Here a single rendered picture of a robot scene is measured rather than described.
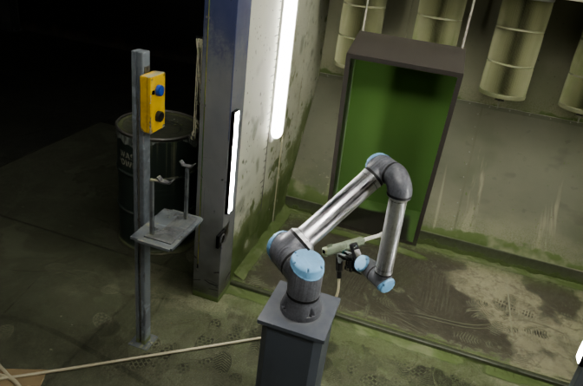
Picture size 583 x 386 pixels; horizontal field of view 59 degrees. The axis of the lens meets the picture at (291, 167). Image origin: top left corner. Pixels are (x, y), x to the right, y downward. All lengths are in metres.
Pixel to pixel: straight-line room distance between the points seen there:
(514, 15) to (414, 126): 1.11
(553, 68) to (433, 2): 1.09
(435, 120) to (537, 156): 1.35
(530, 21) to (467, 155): 1.11
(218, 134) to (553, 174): 2.66
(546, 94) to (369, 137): 1.62
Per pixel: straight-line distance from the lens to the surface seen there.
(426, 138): 3.32
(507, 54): 3.93
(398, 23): 4.32
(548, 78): 4.40
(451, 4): 3.90
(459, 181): 4.26
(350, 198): 2.39
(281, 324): 2.31
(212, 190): 2.97
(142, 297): 2.91
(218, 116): 2.79
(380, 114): 3.28
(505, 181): 4.31
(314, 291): 2.27
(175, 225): 2.61
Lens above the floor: 2.18
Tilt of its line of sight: 25 degrees down
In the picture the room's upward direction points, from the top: 7 degrees clockwise
